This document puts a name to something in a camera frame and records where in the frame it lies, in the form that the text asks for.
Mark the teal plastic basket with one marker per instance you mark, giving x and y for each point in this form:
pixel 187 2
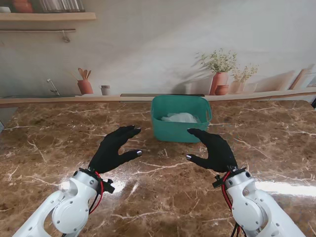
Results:
pixel 172 133

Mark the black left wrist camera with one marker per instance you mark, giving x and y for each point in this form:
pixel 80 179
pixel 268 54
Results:
pixel 108 186

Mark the small round terracotta pot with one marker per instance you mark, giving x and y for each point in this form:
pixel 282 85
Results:
pixel 221 90

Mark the row of books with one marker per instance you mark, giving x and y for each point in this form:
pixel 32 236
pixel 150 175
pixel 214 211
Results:
pixel 61 5

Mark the light wooden wall shelf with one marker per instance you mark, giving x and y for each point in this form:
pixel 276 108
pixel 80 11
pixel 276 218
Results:
pixel 49 16

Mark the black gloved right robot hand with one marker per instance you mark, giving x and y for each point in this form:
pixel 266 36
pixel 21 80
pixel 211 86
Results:
pixel 219 155

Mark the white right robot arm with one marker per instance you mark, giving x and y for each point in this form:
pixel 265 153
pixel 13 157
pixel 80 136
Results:
pixel 254 209

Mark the terracotta pot with wooden spoons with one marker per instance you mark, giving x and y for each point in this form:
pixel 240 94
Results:
pixel 85 87

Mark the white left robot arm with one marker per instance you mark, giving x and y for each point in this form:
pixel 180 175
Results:
pixel 61 209

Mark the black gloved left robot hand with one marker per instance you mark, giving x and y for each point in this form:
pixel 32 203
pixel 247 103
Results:
pixel 111 153

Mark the dark metal wall rail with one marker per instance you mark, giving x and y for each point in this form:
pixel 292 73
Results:
pixel 37 29

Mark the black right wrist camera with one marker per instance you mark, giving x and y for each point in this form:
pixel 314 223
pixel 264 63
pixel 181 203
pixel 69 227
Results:
pixel 218 182

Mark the metal hook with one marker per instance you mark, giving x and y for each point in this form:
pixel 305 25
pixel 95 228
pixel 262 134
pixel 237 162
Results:
pixel 65 38

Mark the orange ceramic jar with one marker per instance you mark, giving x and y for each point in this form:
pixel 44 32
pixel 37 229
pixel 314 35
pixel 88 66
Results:
pixel 22 6

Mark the black object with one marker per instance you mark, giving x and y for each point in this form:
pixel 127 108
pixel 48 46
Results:
pixel 314 102

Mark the tall terracotta vase with flowers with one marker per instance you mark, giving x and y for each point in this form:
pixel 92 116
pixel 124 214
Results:
pixel 219 81

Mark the grey mug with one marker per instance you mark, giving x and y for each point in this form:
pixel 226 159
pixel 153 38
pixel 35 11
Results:
pixel 105 90

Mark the white bowl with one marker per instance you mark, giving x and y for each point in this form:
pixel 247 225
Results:
pixel 4 10

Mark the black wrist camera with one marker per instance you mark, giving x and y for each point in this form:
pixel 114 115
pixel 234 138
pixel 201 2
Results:
pixel 108 186
pixel 218 182

